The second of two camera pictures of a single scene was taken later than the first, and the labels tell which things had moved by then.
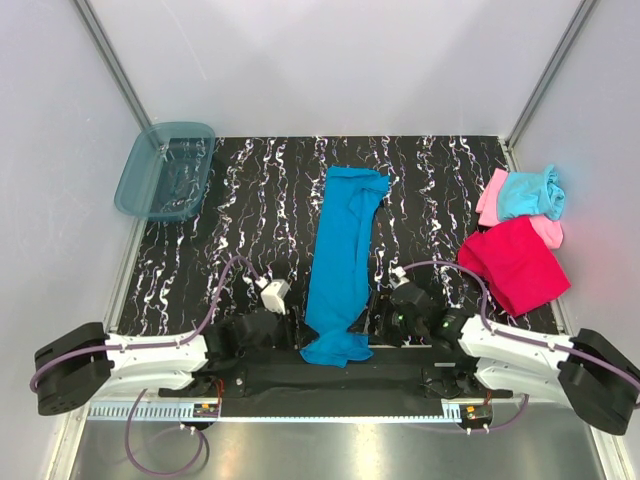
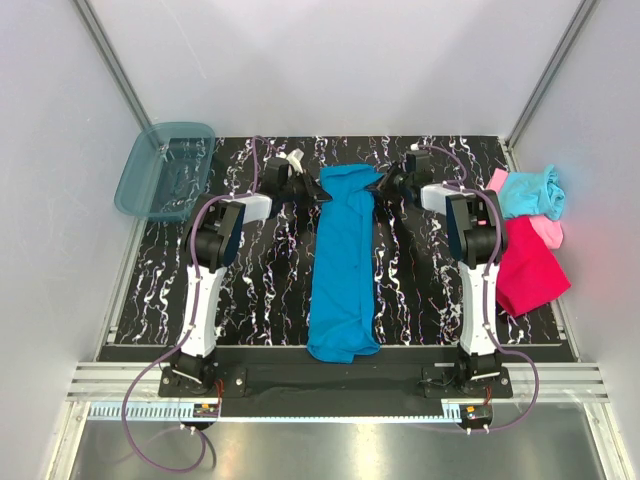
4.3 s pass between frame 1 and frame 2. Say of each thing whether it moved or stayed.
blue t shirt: stayed
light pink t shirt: stayed
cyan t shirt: stayed
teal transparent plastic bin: stayed
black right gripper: moved
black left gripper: moved
